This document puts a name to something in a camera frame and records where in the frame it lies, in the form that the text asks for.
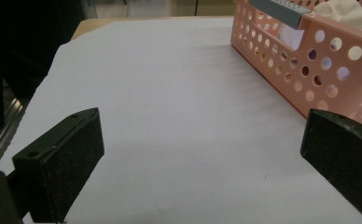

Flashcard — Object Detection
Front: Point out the cream crumpled cloth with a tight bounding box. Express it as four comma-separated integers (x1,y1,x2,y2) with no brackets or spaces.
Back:
313,0,362,35

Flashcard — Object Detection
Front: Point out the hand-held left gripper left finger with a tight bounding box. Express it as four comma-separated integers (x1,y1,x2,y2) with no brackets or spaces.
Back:
11,107,105,224

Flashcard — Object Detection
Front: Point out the metal rail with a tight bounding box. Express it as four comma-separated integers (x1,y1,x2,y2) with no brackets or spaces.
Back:
0,97,26,169

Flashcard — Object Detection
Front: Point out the grey rectangular block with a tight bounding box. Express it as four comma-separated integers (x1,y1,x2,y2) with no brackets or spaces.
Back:
249,0,313,31

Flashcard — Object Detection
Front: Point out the pink perforated plastic basket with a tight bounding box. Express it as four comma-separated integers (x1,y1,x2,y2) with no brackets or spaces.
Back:
230,0,362,129

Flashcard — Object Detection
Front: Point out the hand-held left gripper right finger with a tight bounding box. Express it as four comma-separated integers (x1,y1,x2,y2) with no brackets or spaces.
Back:
299,108,362,224

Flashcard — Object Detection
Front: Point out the white paper sheet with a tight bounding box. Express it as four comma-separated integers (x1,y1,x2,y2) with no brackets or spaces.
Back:
0,17,362,224

